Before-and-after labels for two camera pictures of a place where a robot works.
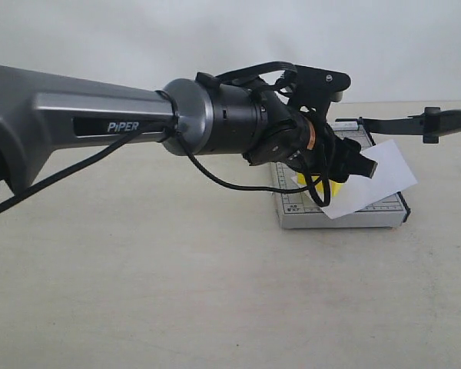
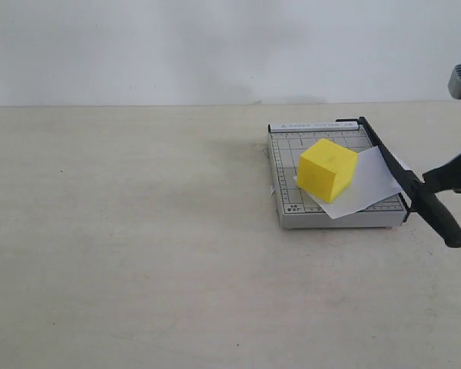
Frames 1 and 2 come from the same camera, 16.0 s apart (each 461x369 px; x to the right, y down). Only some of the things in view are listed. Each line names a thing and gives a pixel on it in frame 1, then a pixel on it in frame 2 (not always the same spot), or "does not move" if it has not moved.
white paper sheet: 390,174 does not move
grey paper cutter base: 296,210 does not move
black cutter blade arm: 432,123 -> 417,197
